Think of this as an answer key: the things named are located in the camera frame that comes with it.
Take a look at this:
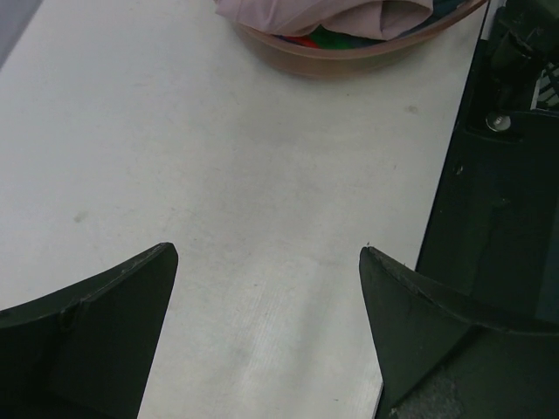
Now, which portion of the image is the green tank top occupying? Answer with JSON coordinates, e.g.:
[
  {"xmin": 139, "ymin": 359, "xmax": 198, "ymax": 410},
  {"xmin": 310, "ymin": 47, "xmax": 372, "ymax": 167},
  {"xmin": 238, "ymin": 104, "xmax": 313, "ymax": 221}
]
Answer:
[{"xmin": 309, "ymin": 26, "xmax": 353, "ymax": 50}]

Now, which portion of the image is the red tank top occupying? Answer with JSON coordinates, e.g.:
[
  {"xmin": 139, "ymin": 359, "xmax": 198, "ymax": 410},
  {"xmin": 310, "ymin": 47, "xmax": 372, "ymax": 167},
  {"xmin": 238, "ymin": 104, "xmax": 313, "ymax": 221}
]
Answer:
[{"xmin": 283, "ymin": 36, "xmax": 321, "ymax": 49}]

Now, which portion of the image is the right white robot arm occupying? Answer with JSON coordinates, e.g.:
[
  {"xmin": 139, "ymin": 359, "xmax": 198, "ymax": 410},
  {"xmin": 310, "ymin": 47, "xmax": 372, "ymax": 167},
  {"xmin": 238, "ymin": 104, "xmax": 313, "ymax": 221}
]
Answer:
[{"xmin": 490, "ymin": 0, "xmax": 558, "ymax": 111}]

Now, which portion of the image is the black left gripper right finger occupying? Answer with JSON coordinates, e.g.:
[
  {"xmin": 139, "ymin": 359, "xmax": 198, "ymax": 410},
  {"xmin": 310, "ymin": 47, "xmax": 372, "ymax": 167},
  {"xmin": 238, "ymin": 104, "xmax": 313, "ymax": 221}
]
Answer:
[{"xmin": 359, "ymin": 247, "xmax": 558, "ymax": 418}]

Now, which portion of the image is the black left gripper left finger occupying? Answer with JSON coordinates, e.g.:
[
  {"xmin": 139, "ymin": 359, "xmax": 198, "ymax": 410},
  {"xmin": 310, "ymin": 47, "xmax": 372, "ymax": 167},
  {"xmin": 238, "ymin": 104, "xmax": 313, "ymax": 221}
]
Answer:
[{"xmin": 1, "ymin": 243, "xmax": 178, "ymax": 418}]

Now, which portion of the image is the dark grey-blue tank top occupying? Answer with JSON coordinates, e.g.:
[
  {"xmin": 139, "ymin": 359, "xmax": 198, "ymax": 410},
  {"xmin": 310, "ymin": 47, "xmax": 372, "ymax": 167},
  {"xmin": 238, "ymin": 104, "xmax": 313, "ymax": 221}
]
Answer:
[{"xmin": 349, "ymin": 0, "xmax": 466, "ymax": 48}]

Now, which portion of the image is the mauve pink tank top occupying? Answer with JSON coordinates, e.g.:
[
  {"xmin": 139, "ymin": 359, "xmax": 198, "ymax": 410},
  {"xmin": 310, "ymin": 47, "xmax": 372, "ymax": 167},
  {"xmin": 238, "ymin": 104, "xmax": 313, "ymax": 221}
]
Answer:
[{"xmin": 215, "ymin": 0, "xmax": 433, "ymax": 40}]

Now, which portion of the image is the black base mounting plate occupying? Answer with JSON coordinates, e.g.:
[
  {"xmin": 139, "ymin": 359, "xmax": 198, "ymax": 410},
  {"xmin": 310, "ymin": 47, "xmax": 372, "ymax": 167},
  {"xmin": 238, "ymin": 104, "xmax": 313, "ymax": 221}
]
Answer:
[{"xmin": 417, "ymin": 1, "xmax": 558, "ymax": 322}]

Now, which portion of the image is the pink translucent plastic basin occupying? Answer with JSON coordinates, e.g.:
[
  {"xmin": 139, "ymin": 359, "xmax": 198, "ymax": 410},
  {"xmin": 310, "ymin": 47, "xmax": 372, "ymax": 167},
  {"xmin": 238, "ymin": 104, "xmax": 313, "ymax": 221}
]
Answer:
[{"xmin": 232, "ymin": 1, "xmax": 487, "ymax": 79}]

